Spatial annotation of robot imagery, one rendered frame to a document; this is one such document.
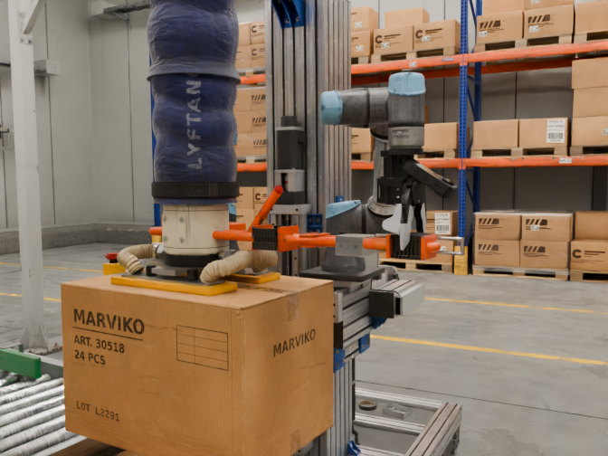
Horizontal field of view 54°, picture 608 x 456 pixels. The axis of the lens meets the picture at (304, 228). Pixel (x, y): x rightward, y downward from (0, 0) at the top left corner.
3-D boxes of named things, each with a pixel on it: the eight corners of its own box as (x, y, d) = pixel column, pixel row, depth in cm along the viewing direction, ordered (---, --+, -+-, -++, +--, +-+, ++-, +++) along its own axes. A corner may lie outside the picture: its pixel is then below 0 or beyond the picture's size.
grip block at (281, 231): (249, 251, 143) (249, 225, 143) (272, 246, 152) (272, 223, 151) (278, 252, 139) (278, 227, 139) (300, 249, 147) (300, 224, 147)
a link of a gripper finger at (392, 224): (381, 249, 126) (388, 207, 128) (408, 251, 123) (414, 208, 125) (375, 244, 123) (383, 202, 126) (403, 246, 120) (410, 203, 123)
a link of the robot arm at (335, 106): (326, 89, 179) (319, 80, 132) (363, 88, 179) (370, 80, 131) (326, 128, 182) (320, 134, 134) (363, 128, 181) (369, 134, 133)
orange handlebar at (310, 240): (117, 235, 169) (117, 223, 169) (190, 228, 195) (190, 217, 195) (434, 257, 121) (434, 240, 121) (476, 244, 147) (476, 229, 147)
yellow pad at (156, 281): (109, 284, 156) (109, 264, 155) (138, 279, 164) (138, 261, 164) (211, 297, 138) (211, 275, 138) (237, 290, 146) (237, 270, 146)
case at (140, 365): (64, 431, 160) (60, 282, 157) (170, 386, 195) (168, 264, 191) (245, 489, 129) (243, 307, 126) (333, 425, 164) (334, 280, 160)
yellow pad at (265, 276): (162, 274, 172) (162, 257, 171) (186, 270, 180) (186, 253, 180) (259, 285, 154) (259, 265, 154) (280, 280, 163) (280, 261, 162)
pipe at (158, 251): (115, 269, 157) (115, 247, 157) (181, 259, 178) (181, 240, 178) (216, 280, 139) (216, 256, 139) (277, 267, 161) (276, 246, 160)
